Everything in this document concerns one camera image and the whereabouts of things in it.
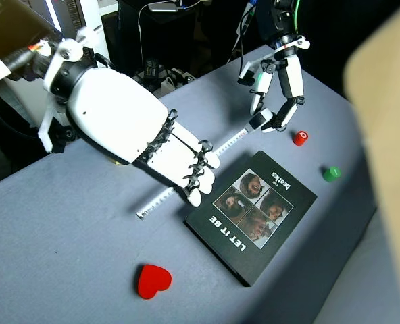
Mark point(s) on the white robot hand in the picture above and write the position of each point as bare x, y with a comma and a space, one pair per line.
293, 77
119, 111

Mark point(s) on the white measuring tape strip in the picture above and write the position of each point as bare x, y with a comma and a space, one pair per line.
261, 119

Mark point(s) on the black Beatles album book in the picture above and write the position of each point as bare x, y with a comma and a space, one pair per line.
281, 236

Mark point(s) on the black power adapter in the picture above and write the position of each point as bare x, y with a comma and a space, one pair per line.
151, 69

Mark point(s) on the red toy cylinder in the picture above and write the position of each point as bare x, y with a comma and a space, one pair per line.
300, 138

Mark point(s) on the green toy cylinder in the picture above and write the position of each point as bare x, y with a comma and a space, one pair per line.
331, 174

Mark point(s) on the beige blurry board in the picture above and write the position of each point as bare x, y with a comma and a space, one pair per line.
389, 135

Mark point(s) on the flat grey device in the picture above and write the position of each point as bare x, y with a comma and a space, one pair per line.
163, 7

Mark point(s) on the red heart toy block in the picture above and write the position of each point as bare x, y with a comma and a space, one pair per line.
152, 281

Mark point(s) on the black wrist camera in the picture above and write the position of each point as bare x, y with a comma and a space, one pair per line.
246, 76

